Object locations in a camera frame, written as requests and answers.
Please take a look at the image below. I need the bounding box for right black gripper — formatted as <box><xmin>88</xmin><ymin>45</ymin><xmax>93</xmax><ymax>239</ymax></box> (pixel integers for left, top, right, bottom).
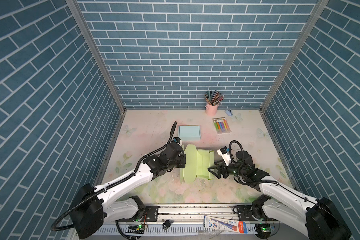
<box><xmin>207</xmin><ymin>158</ymin><xmax>246</xmax><ymax>179</ymax></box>

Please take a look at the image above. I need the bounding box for light green paper box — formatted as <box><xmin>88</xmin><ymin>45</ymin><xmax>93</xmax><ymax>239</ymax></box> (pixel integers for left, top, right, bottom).
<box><xmin>180</xmin><ymin>145</ymin><xmax>215</xmax><ymax>184</ymax></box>

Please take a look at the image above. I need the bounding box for light blue paper box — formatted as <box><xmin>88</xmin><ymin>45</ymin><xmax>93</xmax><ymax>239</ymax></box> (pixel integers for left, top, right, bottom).
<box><xmin>179</xmin><ymin>125</ymin><xmax>201</xmax><ymax>142</ymax></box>

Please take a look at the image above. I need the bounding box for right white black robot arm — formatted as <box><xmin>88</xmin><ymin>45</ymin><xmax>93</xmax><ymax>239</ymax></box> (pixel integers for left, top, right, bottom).
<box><xmin>208</xmin><ymin>147</ymin><xmax>352</xmax><ymax>240</ymax></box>

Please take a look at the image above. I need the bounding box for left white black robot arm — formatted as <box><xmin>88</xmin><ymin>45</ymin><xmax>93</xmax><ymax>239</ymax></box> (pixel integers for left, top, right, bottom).
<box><xmin>51</xmin><ymin>138</ymin><xmax>186</xmax><ymax>240</ymax></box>

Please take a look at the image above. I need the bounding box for pack of coloured markers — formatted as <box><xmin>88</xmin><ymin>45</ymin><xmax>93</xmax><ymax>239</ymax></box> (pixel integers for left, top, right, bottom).
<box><xmin>213</xmin><ymin>118</ymin><xmax>231</xmax><ymax>134</ymax></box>

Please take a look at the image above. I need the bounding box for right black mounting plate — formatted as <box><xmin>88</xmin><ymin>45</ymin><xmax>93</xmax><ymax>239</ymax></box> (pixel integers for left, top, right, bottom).
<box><xmin>232</xmin><ymin>204</ymin><xmax>275</xmax><ymax>222</ymax></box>

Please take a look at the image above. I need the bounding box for black mounting plate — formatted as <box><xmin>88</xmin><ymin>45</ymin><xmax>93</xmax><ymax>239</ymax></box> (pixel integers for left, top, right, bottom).
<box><xmin>232</xmin><ymin>204</ymin><xmax>275</xmax><ymax>222</ymax></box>
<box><xmin>132</xmin><ymin>206</ymin><xmax>159</xmax><ymax>223</ymax></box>

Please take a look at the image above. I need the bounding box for white red blue package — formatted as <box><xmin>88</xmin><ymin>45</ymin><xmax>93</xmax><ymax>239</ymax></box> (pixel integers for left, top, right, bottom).
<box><xmin>204</xmin><ymin>216</ymin><xmax>248</xmax><ymax>234</ymax></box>

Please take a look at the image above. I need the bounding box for pink pencil cup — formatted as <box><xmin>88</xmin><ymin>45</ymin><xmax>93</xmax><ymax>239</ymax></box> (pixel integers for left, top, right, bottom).
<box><xmin>205</xmin><ymin>104</ymin><xmax>219</xmax><ymax>117</ymax></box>

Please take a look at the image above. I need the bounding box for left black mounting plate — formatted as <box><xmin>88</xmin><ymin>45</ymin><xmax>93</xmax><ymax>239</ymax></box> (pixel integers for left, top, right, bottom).
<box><xmin>132</xmin><ymin>206</ymin><xmax>159</xmax><ymax>223</ymax></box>

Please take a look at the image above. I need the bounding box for small black knob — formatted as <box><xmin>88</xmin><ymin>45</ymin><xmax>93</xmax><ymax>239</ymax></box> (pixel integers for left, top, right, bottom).
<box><xmin>163</xmin><ymin>220</ymin><xmax>172</xmax><ymax>231</ymax></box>

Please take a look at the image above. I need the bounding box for coloured pencils bundle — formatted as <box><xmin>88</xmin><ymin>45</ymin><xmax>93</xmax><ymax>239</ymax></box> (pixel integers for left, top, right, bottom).
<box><xmin>204</xmin><ymin>91</ymin><xmax>224</xmax><ymax>106</ymax></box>

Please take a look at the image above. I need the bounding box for right green lit device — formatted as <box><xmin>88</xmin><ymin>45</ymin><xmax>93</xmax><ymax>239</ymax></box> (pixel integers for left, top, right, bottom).
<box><xmin>255</xmin><ymin>224</ymin><xmax>272</xmax><ymax>240</ymax></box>

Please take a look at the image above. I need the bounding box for left green circuit board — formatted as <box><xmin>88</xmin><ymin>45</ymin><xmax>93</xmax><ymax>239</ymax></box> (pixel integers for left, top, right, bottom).
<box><xmin>126</xmin><ymin>225</ymin><xmax>146</xmax><ymax>235</ymax></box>

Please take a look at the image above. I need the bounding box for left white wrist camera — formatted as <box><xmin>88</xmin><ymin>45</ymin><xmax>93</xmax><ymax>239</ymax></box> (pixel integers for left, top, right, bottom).
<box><xmin>172</xmin><ymin>137</ymin><xmax>183</xmax><ymax>146</ymax></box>

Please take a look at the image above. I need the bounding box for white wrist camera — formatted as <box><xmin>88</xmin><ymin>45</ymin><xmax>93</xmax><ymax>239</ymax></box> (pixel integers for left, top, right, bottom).
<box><xmin>217</xmin><ymin>147</ymin><xmax>232</xmax><ymax>166</ymax></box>
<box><xmin>172</xmin><ymin>137</ymin><xmax>183</xmax><ymax>146</ymax></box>

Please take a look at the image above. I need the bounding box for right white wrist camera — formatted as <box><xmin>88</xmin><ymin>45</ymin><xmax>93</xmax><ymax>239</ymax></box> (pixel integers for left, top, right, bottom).
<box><xmin>217</xmin><ymin>147</ymin><xmax>232</xmax><ymax>166</ymax></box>

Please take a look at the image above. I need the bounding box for right black cable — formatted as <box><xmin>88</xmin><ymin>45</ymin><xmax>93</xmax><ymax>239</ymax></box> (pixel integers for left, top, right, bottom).
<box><xmin>228</xmin><ymin>139</ymin><xmax>349</xmax><ymax>229</ymax></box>

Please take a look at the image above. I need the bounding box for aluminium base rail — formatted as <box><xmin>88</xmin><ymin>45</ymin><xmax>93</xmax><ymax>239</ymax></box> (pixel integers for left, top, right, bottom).
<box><xmin>65</xmin><ymin>202</ymin><xmax>331</xmax><ymax>240</ymax></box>

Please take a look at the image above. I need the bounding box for left black corrugated cable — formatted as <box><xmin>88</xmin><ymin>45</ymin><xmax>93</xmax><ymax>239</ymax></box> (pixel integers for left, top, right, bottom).
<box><xmin>50</xmin><ymin>121</ymin><xmax>178</xmax><ymax>240</ymax></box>

